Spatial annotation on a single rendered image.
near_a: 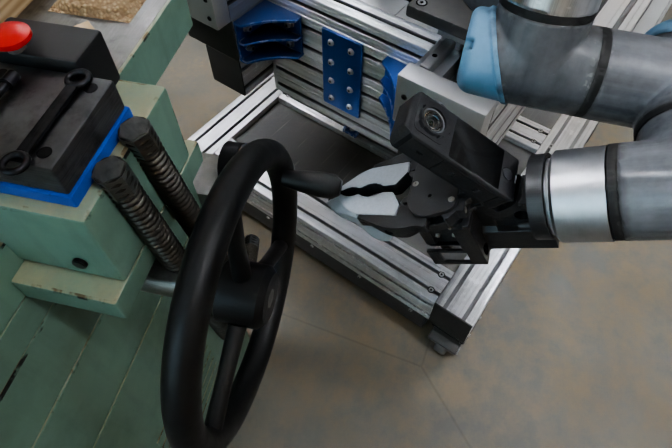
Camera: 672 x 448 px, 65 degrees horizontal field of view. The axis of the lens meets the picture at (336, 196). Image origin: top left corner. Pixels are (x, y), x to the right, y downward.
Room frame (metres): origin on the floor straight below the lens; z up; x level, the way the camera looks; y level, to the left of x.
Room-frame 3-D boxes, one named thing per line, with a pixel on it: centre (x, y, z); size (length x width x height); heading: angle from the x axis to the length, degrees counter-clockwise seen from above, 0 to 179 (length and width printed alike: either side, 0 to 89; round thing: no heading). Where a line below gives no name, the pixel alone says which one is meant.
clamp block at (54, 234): (0.28, 0.22, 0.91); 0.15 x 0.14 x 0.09; 167
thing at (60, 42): (0.28, 0.22, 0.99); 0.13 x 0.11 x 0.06; 167
